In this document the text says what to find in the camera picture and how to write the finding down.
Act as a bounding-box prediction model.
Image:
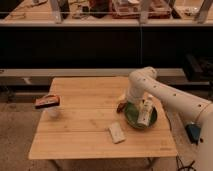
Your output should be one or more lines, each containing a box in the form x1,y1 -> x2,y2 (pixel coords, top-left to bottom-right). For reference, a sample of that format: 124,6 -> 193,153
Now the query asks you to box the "green plate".
124,102 -> 157,130

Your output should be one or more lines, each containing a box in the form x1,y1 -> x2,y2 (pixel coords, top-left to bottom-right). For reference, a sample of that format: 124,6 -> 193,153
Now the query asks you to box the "small red brown item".
116,103 -> 126,113

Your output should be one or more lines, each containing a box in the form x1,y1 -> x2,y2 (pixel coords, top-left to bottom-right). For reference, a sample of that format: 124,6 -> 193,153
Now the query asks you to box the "white bottle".
137,95 -> 154,126

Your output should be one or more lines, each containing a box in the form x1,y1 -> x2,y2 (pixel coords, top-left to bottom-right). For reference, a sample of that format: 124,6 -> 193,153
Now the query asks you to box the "clear plastic cup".
46,106 -> 60,118

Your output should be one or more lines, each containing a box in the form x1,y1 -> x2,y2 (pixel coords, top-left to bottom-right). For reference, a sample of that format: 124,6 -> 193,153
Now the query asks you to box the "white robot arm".
126,67 -> 213,171

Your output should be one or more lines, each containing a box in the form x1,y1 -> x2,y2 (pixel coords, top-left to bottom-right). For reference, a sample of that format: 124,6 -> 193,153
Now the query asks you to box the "orange black snack packet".
35,95 -> 60,109

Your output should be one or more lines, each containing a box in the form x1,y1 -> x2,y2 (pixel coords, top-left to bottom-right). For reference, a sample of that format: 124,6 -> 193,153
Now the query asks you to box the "white sponge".
109,122 -> 125,144

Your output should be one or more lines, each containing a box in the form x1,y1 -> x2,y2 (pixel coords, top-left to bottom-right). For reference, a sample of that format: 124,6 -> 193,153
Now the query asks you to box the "long workbench shelf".
0,0 -> 213,27

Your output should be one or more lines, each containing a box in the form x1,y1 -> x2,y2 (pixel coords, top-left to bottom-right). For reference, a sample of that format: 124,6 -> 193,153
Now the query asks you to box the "wooden folding table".
28,76 -> 178,171

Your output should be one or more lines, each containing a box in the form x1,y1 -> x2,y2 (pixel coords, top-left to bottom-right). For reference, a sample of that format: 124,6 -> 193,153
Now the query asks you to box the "blue black box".
185,124 -> 201,144

